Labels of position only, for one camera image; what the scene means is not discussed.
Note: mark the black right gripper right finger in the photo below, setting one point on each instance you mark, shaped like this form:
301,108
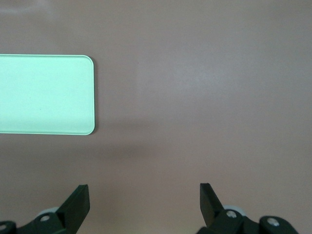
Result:
209,207

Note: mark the mint green rectangular tray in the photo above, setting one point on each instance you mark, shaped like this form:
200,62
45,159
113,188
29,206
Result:
46,95

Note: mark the brown table mat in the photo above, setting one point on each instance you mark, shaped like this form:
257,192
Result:
195,97

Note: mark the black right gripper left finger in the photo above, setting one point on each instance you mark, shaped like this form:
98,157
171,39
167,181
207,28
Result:
73,209

